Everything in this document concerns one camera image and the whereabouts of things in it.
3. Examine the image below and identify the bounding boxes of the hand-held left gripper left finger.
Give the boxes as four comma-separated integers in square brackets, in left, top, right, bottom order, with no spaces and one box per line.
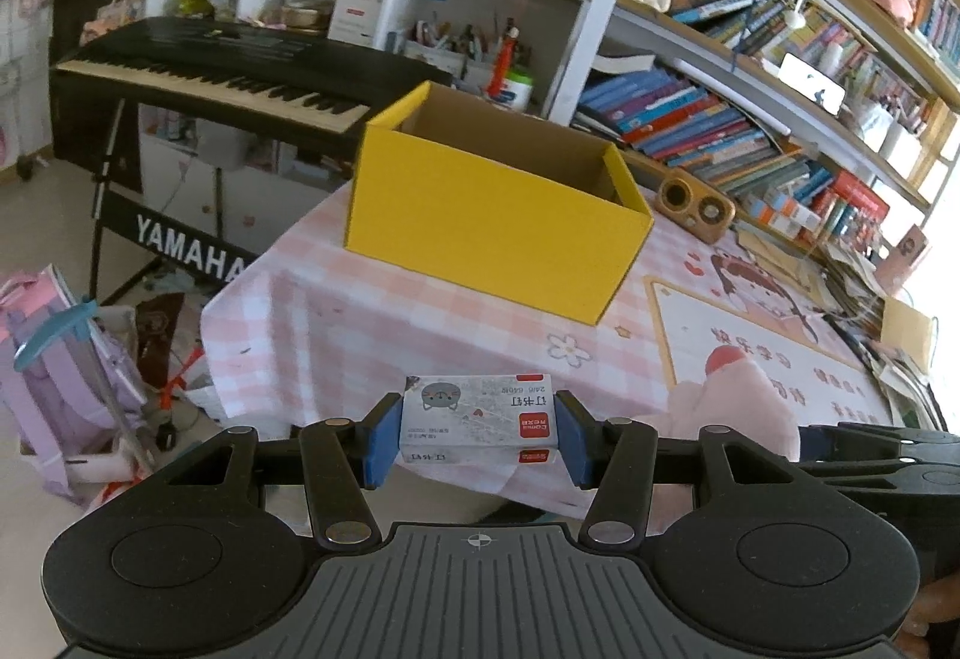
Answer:
[161,393,402,547]

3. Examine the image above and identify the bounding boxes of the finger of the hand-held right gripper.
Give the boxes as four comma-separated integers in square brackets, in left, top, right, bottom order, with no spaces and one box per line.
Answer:
[796,428,960,480]
[836,420,960,444]

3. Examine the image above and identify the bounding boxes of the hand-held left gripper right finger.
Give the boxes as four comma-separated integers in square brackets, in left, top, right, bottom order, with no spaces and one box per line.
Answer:
[556,390,800,547]

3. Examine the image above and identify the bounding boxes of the grey staple box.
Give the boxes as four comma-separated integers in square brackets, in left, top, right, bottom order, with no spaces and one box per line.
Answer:
[397,374,560,466]

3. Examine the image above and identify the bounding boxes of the pink plush toy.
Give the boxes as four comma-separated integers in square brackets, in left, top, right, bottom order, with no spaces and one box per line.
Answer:
[667,344,802,480]

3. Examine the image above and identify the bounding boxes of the yellow cardboard box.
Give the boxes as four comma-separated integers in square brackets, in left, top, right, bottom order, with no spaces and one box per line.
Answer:
[343,80,655,326]

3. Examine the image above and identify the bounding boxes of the person's right hand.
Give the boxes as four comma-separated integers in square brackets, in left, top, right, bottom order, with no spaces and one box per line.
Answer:
[896,576,960,659]

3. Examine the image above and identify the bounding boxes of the brown envelope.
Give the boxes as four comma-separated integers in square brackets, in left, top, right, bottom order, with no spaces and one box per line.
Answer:
[879,295,938,375]

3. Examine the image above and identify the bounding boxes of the white printed desk mat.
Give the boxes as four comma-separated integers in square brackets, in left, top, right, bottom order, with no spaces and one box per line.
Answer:
[643,230,901,427]

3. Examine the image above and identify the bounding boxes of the stack of papers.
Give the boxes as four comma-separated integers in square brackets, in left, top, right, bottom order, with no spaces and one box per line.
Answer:
[821,239,960,431]

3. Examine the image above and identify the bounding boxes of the pink printed card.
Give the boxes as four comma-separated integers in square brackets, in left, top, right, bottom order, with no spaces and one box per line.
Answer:
[876,224,931,296]

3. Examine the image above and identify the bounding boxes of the wooden retro radio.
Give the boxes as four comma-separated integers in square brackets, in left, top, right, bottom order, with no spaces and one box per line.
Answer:
[656,175,736,245]

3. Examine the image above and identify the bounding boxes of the black keyboard stand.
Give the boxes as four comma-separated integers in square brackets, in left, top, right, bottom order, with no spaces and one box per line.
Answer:
[88,96,263,307]

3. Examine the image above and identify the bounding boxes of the pink purple backpack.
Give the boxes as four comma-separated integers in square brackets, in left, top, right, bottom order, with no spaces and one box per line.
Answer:
[0,265,151,502]

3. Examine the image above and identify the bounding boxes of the row of thick colourful books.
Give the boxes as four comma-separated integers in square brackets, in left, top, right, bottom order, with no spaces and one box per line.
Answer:
[574,66,893,240]

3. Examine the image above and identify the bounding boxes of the white jar with green lid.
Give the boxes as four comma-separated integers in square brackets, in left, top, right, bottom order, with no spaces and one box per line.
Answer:
[501,68,535,111]

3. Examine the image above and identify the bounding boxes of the white cabinet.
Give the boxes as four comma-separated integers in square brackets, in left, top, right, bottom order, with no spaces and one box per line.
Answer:
[139,104,353,195]

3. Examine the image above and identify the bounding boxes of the thick black book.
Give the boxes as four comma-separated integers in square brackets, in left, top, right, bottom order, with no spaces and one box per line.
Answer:
[592,53,657,76]

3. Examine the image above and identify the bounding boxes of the white pen holder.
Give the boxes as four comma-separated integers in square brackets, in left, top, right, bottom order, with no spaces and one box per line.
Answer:
[457,17,526,86]
[401,17,470,75]

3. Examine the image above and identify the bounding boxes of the red tassel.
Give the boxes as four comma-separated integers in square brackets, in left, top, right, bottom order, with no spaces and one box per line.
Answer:
[487,25,520,101]

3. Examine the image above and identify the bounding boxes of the white box with red label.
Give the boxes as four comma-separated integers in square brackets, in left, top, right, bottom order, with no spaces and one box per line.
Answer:
[328,0,387,49]

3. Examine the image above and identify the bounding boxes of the black electronic keyboard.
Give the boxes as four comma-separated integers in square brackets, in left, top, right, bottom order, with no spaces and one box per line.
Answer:
[49,16,455,161]

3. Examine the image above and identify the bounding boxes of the brown bowl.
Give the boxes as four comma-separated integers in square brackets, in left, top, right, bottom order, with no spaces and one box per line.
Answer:
[281,0,331,30]

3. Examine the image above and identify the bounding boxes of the white wooden bookshelf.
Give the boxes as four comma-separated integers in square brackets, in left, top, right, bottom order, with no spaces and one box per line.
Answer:
[547,0,960,300]

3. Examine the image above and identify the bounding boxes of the pink tote bag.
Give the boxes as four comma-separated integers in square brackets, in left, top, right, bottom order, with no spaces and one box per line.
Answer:
[79,0,147,45]

